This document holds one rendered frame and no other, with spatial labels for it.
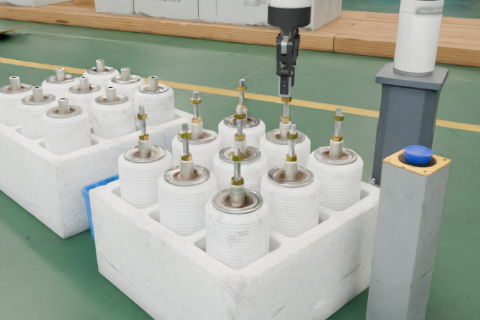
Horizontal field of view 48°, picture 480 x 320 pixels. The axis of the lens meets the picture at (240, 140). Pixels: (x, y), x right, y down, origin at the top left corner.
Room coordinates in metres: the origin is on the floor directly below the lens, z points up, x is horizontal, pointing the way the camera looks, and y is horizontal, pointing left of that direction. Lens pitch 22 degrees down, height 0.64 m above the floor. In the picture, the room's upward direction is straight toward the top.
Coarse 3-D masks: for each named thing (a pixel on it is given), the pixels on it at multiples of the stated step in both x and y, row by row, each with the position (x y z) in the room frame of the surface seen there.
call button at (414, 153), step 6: (408, 150) 0.70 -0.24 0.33; (414, 150) 0.70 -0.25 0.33; (420, 150) 0.70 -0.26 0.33; (426, 150) 0.70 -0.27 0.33; (408, 156) 0.70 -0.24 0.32; (414, 156) 0.69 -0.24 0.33; (420, 156) 0.69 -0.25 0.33; (426, 156) 0.69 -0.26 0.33; (414, 162) 0.69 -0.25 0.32; (420, 162) 0.69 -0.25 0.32; (426, 162) 0.69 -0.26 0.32
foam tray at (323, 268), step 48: (96, 192) 0.86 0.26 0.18; (96, 240) 0.86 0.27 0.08; (144, 240) 0.74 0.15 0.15; (192, 240) 0.70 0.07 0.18; (288, 240) 0.70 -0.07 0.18; (336, 240) 0.74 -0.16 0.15; (144, 288) 0.75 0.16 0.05; (192, 288) 0.66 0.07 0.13; (240, 288) 0.59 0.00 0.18; (288, 288) 0.66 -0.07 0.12; (336, 288) 0.75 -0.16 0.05
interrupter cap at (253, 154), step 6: (222, 150) 0.88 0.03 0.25; (228, 150) 0.88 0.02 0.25; (246, 150) 0.88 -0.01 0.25; (252, 150) 0.88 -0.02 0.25; (258, 150) 0.88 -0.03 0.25; (222, 156) 0.85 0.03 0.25; (228, 156) 0.85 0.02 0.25; (246, 156) 0.86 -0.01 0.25; (252, 156) 0.85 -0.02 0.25; (258, 156) 0.85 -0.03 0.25; (228, 162) 0.83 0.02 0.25; (246, 162) 0.83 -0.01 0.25; (252, 162) 0.83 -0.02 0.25
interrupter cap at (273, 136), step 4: (268, 132) 0.96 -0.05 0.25; (272, 132) 0.97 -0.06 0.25; (276, 132) 0.97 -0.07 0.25; (300, 132) 0.96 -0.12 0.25; (268, 136) 0.94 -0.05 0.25; (272, 136) 0.94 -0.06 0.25; (276, 136) 0.95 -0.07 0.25; (300, 136) 0.94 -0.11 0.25; (304, 136) 0.94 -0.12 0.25; (268, 140) 0.93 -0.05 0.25; (272, 140) 0.92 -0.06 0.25; (276, 140) 0.93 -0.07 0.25; (280, 140) 0.92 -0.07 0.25; (284, 140) 0.93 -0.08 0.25; (288, 140) 0.93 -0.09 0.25; (296, 140) 0.93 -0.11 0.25; (300, 140) 0.92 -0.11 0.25; (280, 144) 0.91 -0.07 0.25; (284, 144) 0.91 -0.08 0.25; (288, 144) 0.91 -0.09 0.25
